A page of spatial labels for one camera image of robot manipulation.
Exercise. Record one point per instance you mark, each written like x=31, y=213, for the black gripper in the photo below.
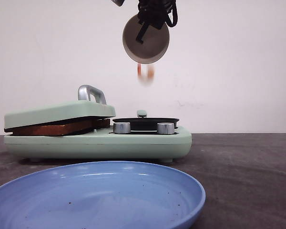
x=154, y=13

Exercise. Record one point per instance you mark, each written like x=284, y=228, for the beige ribbed bowl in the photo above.
x=155, y=42

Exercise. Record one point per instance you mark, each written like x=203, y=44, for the breakfast maker hinged lid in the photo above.
x=91, y=103

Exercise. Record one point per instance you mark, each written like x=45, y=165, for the white bread slice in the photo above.
x=53, y=130
x=101, y=123

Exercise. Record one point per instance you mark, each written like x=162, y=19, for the mint green breakfast maker base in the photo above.
x=103, y=144

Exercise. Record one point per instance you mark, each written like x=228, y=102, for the black round frying pan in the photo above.
x=144, y=123

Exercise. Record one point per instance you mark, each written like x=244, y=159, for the left silver control knob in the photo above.
x=122, y=127

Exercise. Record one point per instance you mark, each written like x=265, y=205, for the silver control knob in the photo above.
x=122, y=127
x=165, y=128

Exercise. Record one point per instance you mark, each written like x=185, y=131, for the right silver control knob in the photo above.
x=165, y=128

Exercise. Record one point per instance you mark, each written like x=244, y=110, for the blue round plate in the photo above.
x=102, y=195

